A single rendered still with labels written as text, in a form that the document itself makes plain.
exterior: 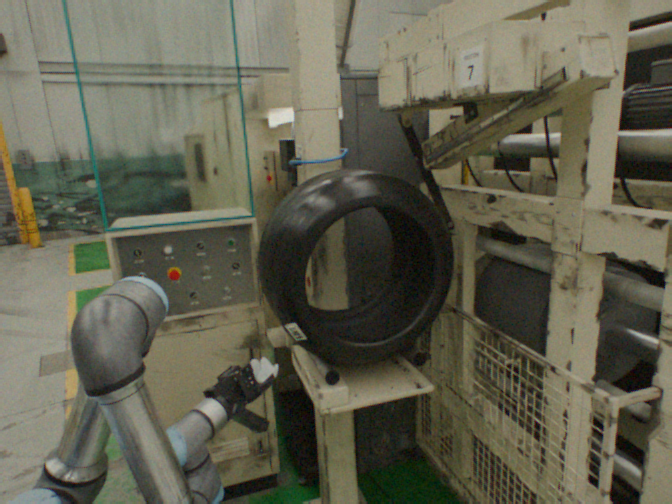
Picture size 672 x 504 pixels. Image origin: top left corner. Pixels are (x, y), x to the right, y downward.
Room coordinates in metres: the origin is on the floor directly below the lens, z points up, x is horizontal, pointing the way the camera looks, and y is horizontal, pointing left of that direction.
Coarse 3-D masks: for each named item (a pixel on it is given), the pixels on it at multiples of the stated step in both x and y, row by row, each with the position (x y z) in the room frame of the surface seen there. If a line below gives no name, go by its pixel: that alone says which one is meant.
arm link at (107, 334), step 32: (96, 320) 0.72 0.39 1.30; (128, 320) 0.74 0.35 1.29; (96, 352) 0.69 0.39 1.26; (128, 352) 0.71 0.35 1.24; (96, 384) 0.68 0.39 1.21; (128, 384) 0.69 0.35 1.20; (128, 416) 0.69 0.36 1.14; (128, 448) 0.69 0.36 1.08; (160, 448) 0.71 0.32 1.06; (160, 480) 0.70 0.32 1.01
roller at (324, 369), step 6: (312, 354) 1.36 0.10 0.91; (318, 360) 1.30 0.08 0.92; (324, 360) 1.29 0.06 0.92; (318, 366) 1.28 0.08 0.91; (324, 366) 1.26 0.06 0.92; (330, 366) 1.25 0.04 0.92; (324, 372) 1.23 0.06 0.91; (330, 372) 1.22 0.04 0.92; (336, 372) 1.22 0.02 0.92; (324, 378) 1.22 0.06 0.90; (330, 378) 1.22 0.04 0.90; (336, 378) 1.22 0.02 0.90; (330, 384) 1.22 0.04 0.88
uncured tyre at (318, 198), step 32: (320, 192) 1.27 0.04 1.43; (352, 192) 1.26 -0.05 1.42; (384, 192) 1.28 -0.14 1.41; (416, 192) 1.34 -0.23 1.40; (288, 224) 1.24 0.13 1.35; (320, 224) 1.23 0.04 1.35; (416, 224) 1.57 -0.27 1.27; (288, 256) 1.21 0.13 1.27; (416, 256) 1.58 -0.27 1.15; (448, 256) 1.35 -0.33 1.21; (288, 288) 1.20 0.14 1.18; (384, 288) 1.58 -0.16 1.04; (416, 288) 1.54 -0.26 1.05; (448, 288) 1.36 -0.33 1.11; (288, 320) 1.22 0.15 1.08; (320, 320) 1.50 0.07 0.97; (352, 320) 1.54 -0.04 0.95; (384, 320) 1.53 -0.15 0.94; (416, 320) 1.31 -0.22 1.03; (320, 352) 1.24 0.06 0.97; (352, 352) 1.25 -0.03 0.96; (384, 352) 1.28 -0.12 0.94
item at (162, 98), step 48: (96, 0) 1.76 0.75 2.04; (144, 0) 1.81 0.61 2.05; (192, 0) 1.86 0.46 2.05; (96, 48) 1.75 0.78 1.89; (144, 48) 1.80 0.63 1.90; (192, 48) 1.85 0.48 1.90; (96, 96) 1.75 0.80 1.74; (144, 96) 1.79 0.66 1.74; (192, 96) 1.84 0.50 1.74; (240, 96) 1.89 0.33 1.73; (96, 144) 1.74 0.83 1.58; (144, 144) 1.79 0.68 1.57; (192, 144) 1.84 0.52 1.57; (240, 144) 1.89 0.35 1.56; (144, 192) 1.78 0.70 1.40; (192, 192) 1.83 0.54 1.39; (240, 192) 1.88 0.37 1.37
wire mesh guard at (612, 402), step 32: (448, 320) 1.51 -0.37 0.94; (448, 352) 1.51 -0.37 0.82; (480, 352) 1.34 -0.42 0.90; (512, 352) 1.19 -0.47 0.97; (448, 384) 1.51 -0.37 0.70; (576, 384) 0.97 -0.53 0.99; (416, 416) 1.73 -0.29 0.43; (448, 416) 1.51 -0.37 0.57; (608, 416) 0.89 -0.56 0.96; (512, 448) 1.19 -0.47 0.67; (608, 448) 0.88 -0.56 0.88; (448, 480) 1.49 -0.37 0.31; (576, 480) 0.96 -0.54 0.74; (608, 480) 0.88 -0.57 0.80
